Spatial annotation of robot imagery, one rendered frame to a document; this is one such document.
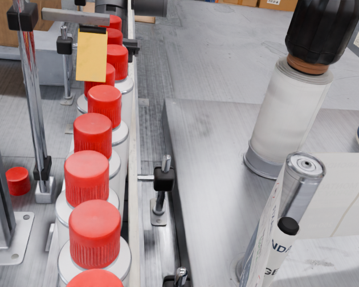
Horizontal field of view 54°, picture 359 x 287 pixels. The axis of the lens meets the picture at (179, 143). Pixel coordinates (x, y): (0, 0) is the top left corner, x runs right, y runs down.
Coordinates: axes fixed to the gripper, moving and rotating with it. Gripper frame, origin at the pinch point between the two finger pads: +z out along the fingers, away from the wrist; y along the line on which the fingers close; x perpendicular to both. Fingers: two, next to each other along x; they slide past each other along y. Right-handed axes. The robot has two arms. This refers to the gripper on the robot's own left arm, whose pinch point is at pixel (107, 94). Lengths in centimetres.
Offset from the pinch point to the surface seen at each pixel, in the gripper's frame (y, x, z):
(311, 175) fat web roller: 18.8, -34.1, 11.0
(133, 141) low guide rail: 4.3, -6.4, 8.2
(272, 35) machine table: 58, 58, -34
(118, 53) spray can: 1.4, -20.9, -1.9
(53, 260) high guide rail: -4.0, -28.3, 19.9
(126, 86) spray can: 2.6, -18.6, 1.5
